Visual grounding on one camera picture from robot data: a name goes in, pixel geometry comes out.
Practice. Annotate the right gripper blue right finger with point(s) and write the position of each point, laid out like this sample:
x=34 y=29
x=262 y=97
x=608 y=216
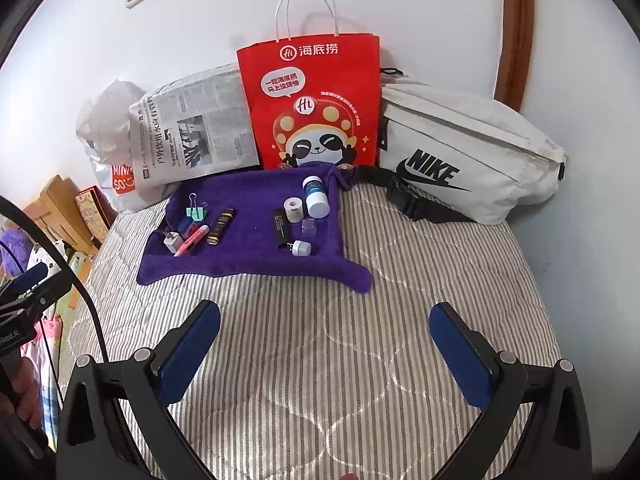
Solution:
x=469 y=357

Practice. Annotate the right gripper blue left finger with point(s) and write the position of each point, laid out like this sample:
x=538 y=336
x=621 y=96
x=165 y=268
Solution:
x=181 y=351

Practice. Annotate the pink highlighter pen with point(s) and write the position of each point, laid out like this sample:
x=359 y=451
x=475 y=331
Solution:
x=192 y=240

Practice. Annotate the green binder clip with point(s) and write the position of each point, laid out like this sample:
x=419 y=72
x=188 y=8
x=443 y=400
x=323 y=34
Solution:
x=196 y=211

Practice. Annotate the black gold lipstick tube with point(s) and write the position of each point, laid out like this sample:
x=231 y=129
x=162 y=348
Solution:
x=216 y=233

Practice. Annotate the clear plastic cap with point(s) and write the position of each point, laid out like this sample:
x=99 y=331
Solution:
x=309 y=228

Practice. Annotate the white tape roll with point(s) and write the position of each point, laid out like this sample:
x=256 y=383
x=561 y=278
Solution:
x=294 y=209

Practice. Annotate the blue white lotion bottle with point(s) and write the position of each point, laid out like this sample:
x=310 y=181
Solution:
x=316 y=197

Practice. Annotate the blue cap small jar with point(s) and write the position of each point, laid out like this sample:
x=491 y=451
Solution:
x=187 y=227

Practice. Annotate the person's left hand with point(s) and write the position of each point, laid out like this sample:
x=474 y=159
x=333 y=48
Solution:
x=26 y=389

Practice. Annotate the wooden furniture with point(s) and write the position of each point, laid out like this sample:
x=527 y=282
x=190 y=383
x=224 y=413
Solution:
x=56 y=212

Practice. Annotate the purple fleece towel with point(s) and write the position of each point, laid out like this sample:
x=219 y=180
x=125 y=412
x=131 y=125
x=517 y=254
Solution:
x=249 y=245

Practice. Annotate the white plastic shopping bag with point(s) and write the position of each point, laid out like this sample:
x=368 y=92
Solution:
x=103 y=129

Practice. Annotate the white Nike waist bag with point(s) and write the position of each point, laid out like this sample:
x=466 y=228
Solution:
x=446 y=156

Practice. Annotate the folded newspaper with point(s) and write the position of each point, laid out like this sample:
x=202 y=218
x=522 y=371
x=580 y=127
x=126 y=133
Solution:
x=193 y=127

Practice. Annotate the red panda paper bag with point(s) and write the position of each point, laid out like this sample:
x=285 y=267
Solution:
x=314 y=98

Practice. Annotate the brown wooden door frame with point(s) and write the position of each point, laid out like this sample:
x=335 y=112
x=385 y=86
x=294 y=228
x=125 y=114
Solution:
x=518 y=20

